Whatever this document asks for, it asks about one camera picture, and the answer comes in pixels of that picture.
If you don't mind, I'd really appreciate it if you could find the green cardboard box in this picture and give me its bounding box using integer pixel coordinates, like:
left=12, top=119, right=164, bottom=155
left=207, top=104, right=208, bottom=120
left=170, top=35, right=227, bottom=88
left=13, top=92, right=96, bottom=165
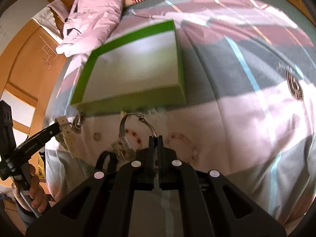
left=70, top=20, right=186, bottom=115

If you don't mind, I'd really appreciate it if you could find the brown bead bracelet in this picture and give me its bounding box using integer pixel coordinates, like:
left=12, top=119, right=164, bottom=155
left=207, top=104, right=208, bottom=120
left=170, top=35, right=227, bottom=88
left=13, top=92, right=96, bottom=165
left=164, top=133, right=199, bottom=165

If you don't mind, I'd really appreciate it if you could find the red bead bracelet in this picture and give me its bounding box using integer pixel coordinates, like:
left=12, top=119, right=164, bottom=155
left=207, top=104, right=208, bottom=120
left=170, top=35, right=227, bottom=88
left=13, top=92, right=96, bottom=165
left=118, top=128, right=144, bottom=154

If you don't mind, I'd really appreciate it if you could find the pink jacket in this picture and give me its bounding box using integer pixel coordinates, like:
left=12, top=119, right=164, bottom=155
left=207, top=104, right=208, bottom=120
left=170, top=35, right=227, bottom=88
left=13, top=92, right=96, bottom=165
left=56, top=0, right=124, bottom=57

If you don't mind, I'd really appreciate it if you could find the person's left hand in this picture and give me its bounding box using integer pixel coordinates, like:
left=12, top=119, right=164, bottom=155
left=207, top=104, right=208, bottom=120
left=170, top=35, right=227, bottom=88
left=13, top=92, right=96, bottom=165
left=11, top=164, right=49, bottom=213

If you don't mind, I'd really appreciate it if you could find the silver bangle bracelet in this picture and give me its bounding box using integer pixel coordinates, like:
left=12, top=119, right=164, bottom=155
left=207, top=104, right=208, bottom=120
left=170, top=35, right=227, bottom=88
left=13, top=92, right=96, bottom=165
left=118, top=112, right=158, bottom=147

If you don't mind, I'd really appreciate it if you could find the patterned bed quilt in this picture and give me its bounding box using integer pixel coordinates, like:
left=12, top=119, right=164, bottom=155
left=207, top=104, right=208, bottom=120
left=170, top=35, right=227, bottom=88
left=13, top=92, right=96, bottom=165
left=44, top=0, right=316, bottom=232

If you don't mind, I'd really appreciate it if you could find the wooden wardrobe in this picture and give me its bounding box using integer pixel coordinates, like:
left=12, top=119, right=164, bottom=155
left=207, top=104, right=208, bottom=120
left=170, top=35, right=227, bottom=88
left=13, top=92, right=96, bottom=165
left=1, top=0, right=66, bottom=143

